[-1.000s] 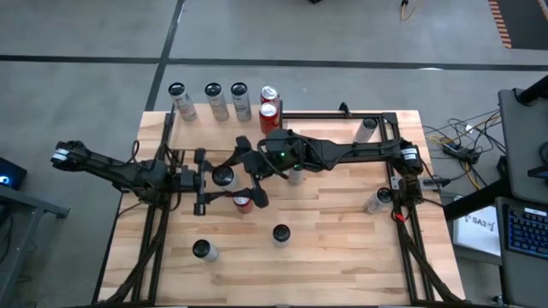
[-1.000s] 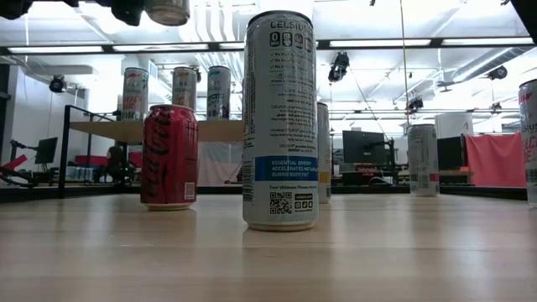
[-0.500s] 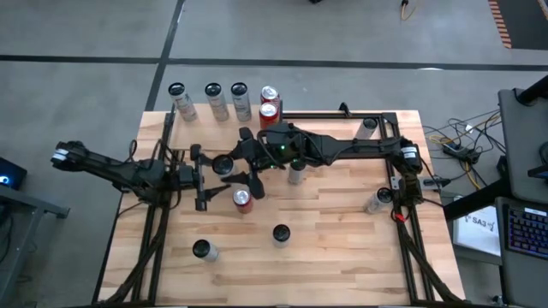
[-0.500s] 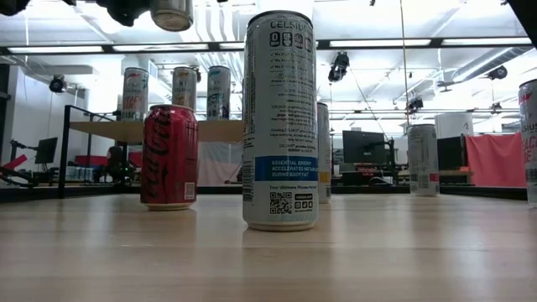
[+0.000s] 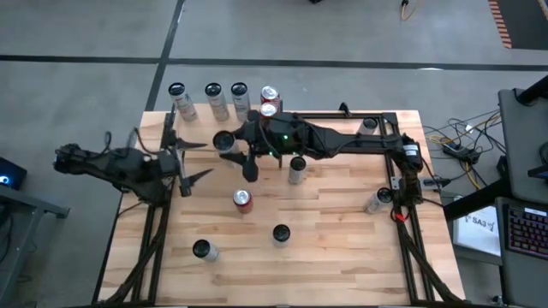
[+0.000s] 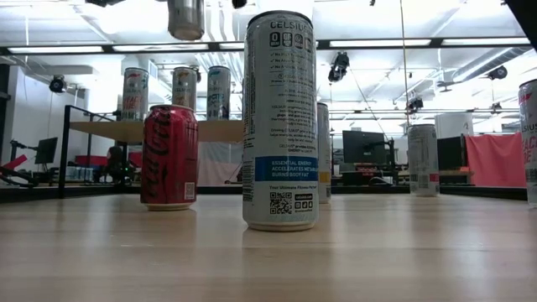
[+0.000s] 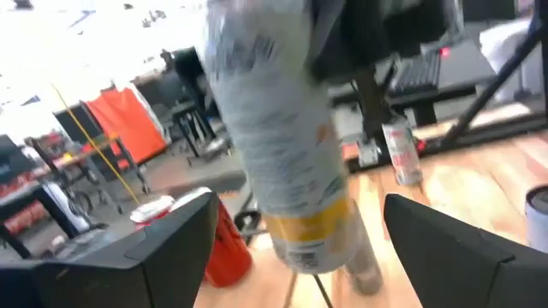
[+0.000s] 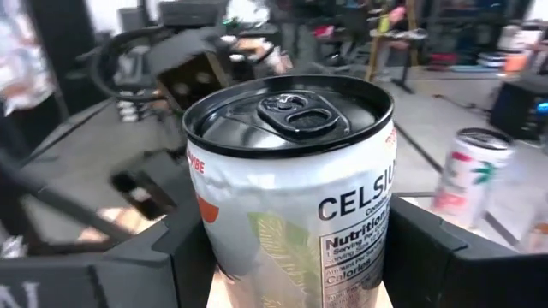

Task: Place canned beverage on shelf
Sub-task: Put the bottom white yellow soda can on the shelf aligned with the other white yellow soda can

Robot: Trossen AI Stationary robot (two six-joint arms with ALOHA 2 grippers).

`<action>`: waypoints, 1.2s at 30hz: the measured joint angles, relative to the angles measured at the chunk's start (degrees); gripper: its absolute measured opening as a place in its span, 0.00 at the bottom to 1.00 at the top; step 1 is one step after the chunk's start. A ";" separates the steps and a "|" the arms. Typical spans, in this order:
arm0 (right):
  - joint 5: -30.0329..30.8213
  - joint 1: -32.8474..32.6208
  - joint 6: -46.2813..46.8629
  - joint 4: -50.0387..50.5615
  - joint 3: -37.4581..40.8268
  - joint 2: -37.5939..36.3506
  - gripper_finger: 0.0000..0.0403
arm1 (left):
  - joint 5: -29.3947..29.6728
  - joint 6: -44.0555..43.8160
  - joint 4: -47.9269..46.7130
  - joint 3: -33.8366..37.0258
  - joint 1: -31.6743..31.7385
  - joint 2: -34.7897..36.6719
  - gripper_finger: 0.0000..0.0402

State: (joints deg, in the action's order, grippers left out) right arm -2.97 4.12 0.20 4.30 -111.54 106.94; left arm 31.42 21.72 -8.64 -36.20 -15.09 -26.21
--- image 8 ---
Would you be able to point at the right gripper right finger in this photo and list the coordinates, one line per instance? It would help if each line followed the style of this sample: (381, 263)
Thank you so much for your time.
(449, 282)

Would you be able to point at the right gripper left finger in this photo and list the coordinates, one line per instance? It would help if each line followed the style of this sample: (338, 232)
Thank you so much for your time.
(162, 278)

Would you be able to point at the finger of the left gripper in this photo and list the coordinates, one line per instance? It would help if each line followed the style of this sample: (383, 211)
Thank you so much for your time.
(158, 184)

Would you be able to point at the Celsius Peach Vibe can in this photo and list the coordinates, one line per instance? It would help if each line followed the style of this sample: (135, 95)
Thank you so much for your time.
(471, 179)

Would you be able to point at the Celsius Tropical Vibe can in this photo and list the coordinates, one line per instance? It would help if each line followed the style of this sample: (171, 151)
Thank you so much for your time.
(291, 192)

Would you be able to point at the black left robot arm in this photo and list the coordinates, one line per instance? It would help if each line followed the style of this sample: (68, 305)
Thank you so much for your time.
(132, 70)

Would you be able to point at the person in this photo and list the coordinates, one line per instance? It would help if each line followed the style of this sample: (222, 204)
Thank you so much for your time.
(21, 64)

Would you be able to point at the wooden-legged table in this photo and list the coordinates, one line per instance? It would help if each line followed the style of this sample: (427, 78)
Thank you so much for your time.
(398, 34)

